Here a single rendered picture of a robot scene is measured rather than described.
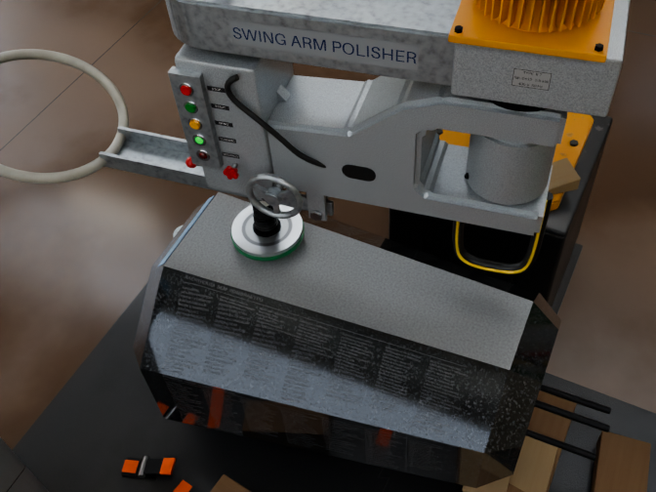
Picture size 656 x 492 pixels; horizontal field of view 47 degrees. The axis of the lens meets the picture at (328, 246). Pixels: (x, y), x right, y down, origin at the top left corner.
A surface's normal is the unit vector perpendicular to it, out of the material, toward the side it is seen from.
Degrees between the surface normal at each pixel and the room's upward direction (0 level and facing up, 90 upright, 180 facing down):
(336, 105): 4
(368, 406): 45
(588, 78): 90
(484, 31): 0
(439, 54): 90
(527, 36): 0
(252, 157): 90
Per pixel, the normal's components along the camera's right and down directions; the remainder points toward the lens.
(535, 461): -0.06, -0.64
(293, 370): -0.31, 0.06
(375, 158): -0.31, 0.74
